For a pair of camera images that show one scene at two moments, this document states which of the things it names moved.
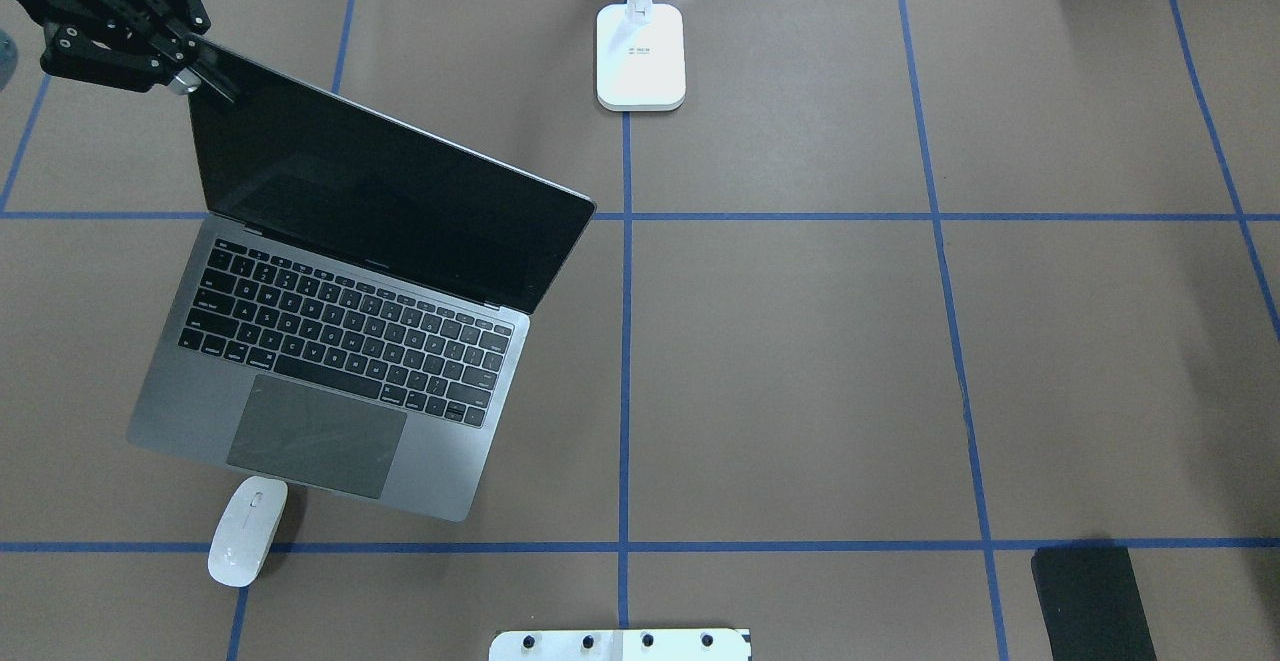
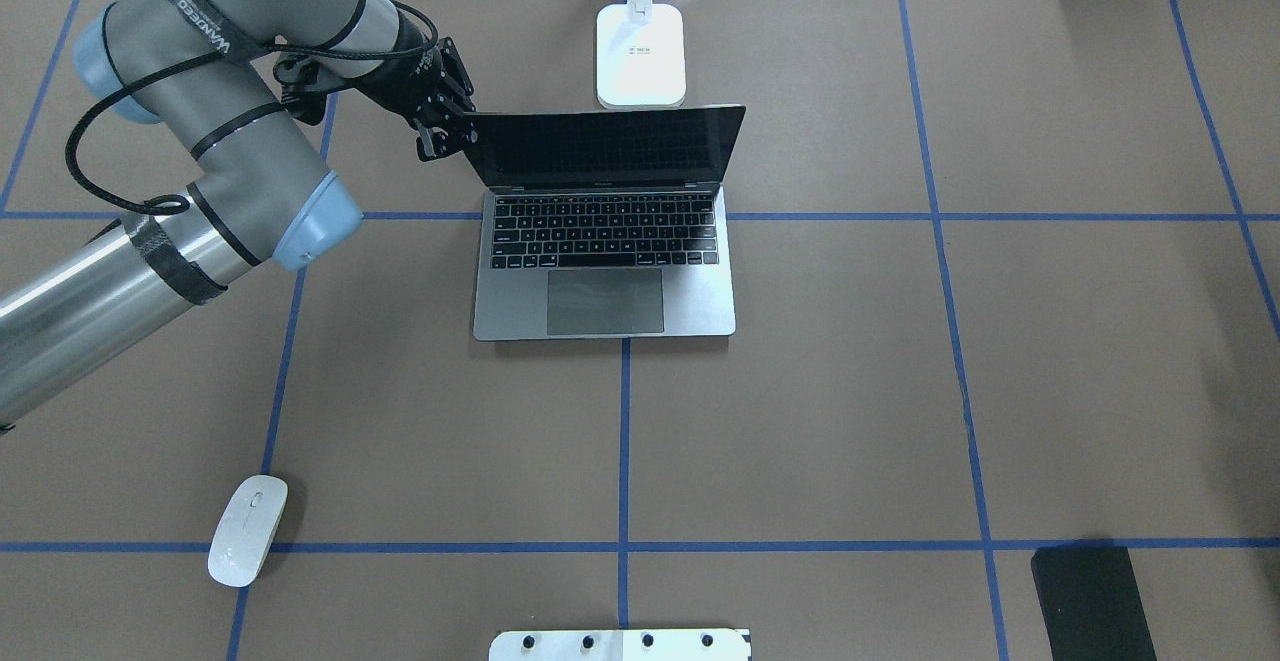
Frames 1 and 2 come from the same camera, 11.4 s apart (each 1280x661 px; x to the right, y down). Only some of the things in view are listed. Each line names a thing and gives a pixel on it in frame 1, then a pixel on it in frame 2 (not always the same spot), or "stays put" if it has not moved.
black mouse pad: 1092,604 stays put
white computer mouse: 245,530 stays put
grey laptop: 351,316 → 605,223
